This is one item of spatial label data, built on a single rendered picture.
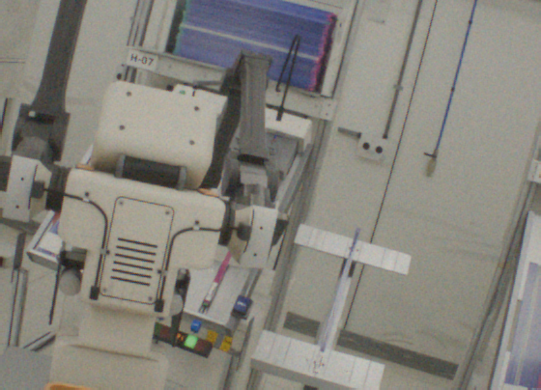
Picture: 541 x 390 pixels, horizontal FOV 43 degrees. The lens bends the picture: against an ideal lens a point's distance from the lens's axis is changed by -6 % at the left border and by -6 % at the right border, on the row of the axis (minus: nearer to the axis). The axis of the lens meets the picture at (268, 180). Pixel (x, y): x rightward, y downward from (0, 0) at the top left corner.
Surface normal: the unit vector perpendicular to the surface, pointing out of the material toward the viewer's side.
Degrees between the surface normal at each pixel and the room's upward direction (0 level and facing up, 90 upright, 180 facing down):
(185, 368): 90
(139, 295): 82
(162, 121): 48
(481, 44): 90
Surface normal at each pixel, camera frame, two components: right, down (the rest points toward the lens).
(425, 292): -0.25, 0.12
